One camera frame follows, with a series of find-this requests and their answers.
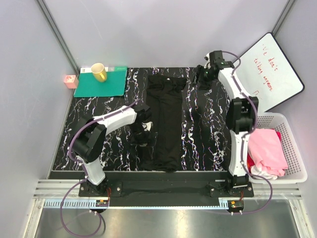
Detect black t shirt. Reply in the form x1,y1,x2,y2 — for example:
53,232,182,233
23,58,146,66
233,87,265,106
142,74,187,173

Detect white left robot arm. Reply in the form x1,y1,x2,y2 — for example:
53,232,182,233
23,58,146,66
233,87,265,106
67,102,154,195

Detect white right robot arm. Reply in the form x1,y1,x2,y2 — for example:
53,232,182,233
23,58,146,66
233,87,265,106
193,51,259,196

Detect whiteboard with red writing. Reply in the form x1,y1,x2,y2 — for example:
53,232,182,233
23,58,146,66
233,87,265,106
236,33,305,114

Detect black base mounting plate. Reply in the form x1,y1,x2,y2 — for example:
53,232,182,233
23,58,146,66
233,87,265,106
79,171,254,208

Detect green book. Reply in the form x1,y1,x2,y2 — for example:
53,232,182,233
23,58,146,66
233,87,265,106
74,66,127,98

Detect yellow cup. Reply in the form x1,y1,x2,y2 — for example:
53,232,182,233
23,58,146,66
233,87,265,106
91,63,107,82

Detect pink cube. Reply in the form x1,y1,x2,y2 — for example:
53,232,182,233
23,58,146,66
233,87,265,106
63,75,78,89

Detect pink t shirt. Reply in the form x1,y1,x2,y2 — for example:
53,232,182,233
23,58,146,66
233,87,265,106
247,128,289,177

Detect white t shirt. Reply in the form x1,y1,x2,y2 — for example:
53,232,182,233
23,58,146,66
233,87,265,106
250,165,278,180

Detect white plastic laundry basket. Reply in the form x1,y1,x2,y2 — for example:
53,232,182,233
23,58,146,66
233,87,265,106
248,113,308,184

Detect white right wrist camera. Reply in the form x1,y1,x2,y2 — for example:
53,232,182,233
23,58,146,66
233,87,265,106
204,52,214,69

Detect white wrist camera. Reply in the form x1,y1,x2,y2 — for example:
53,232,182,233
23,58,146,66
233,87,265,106
204,52,214,69
142,121,153,131

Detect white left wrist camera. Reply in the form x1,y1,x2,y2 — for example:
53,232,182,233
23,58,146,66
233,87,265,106
142,121,153,131

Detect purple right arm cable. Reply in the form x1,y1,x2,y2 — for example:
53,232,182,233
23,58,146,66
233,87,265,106
205,50,274,215

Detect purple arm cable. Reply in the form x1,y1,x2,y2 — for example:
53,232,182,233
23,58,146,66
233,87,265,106
205,50,274,215
59,99,144,238

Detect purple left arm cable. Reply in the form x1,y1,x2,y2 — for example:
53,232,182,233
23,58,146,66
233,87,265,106
59,99,144,238

